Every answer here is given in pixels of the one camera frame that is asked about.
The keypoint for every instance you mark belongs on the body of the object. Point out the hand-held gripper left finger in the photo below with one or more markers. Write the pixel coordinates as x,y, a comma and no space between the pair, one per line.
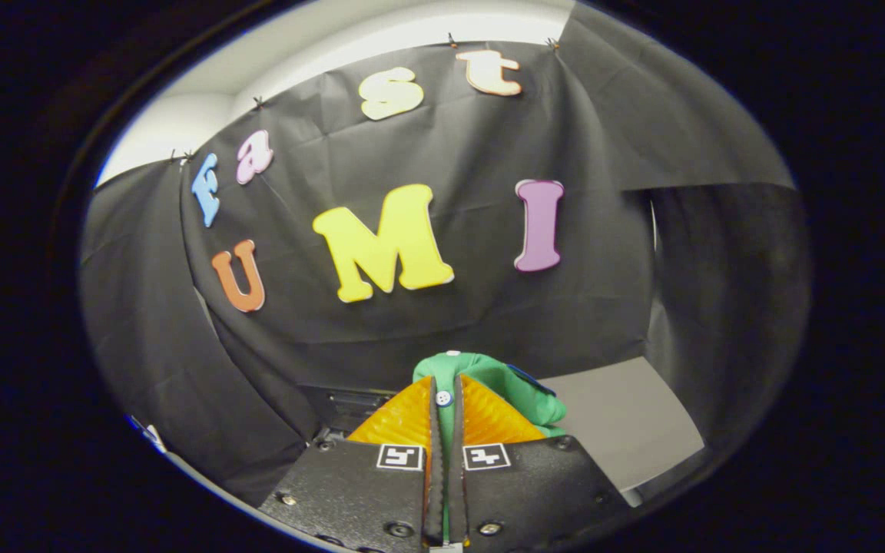
433,499

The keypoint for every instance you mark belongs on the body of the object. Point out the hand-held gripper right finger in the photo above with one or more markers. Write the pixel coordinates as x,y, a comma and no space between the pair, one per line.
458,499

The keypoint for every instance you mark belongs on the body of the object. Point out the green shirt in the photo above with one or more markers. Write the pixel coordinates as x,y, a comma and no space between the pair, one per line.
488,376

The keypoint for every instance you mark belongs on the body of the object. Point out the dark glass washing machine lid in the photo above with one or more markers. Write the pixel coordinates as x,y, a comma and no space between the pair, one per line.
343,407

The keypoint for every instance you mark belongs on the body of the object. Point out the beige cabinet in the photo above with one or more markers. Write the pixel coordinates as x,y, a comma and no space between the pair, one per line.
619,422

